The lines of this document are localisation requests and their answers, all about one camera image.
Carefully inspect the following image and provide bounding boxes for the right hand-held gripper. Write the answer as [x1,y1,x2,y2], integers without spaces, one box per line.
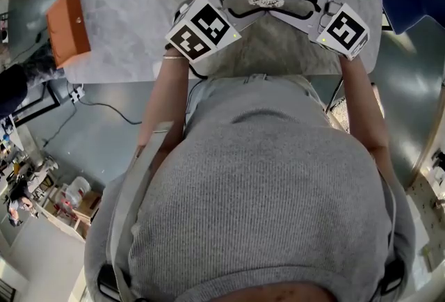
[247,0,371,61]

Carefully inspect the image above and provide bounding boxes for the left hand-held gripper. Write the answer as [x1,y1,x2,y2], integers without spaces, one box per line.
[165,0,270,63]

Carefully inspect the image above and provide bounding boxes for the person's left forearm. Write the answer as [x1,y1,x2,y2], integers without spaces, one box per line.
[137,49,191,169]

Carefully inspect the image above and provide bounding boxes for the person's right forearm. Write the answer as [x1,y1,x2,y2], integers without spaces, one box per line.
[339,53,390,155]

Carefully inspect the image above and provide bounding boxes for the orange rectangular box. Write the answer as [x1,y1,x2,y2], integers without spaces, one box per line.
[46,0,92,69]

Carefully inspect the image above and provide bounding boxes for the brown cardboard box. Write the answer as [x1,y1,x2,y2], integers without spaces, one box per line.
[83,191,102,211]

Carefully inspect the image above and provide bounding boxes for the person's light grey trousers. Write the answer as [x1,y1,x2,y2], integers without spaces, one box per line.
[184,73,331,131]

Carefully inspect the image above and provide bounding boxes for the white power strip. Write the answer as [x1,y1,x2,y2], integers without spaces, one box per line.
[68,84,86,103]

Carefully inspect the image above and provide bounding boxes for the person's grey knit top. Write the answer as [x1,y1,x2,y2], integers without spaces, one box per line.
[83,109,416,302]

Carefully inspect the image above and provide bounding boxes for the clear plastic container red label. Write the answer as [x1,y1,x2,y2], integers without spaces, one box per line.
[64,175,93,207]

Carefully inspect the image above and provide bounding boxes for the white pegboard panel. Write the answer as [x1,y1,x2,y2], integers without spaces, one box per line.
[406,185,445,260]

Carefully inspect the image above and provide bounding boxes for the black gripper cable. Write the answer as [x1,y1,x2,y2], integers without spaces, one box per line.
[325,77,345,113]

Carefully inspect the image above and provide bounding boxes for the black floor cable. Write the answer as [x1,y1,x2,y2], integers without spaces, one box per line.
[79,100,143,126]

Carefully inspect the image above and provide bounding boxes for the beige shoulder strap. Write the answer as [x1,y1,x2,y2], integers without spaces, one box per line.
[107,121,175,277]

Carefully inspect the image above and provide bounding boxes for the black metal frame table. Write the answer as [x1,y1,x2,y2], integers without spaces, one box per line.
[10,81,62,127]

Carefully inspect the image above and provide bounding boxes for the black strap buckle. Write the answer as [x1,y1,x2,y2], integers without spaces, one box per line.
[96,264,121,300]
[380,258,406,294]

